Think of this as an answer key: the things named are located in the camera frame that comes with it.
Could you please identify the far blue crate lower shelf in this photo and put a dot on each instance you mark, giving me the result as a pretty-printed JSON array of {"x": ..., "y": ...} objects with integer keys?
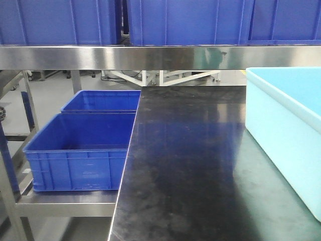
[{"x": 103, "y": 101}]

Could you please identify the blue crate shelf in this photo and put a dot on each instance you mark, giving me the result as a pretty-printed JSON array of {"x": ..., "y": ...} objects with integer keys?
[
  {"x": 103, "y": 101},
  {"x": 80, "y": 152}
]

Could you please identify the near blue crate lower shelf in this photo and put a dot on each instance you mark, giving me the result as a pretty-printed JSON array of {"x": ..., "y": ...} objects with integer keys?
[{"x": 80, "y": 152}]

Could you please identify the stainless steel lower shelf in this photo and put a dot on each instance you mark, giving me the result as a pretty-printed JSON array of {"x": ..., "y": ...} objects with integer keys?
[{"x": 67, "y": 204}]

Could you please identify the stainless steel upper shelf beam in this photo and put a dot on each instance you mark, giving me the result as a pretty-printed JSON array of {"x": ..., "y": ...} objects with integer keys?
[{"x": 156, "y": 58}]

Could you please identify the upper middle blue crate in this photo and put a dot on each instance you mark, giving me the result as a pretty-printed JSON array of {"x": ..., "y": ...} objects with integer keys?
[{"x": 167, "y": 23}]

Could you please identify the blue crate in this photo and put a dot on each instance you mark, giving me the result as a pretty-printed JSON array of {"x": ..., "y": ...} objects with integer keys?
[
  {"x": 167, "y": 23},
  {"x": 28, "y": 23},
  {"x": 285, "y": 23}
]

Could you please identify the light blue plastic tub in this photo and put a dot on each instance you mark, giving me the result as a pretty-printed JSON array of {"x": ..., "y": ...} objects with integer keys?
[{"x": 283, "y": 116}]

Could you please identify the upper left blue crate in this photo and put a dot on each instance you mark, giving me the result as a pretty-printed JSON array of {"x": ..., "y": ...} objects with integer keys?
[{"x": 28, "y": 23}]

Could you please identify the upper right blue crate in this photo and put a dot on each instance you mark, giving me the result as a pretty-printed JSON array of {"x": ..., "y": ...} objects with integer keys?
[{"x": 285, "y": 23}]

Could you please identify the white metal frame background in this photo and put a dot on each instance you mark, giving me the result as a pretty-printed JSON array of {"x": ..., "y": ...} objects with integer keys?
[{"x": 160, "y": 77}]

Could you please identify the steel shelf upright post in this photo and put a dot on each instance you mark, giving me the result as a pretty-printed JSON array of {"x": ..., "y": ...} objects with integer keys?
[{"x": 29, "y": 103}]

